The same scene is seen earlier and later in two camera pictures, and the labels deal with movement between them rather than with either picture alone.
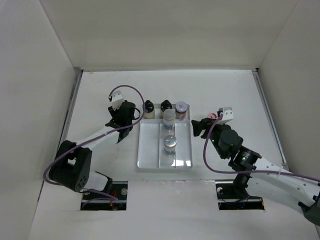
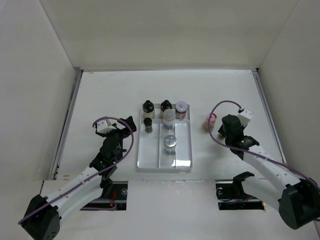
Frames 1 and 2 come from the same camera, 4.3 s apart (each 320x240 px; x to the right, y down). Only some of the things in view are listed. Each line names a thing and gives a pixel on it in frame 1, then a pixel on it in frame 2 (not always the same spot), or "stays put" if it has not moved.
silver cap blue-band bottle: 169,143 stays put
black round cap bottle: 165,105 stays put
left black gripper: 114,113 -> 118,131
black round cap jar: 148,106 stays put
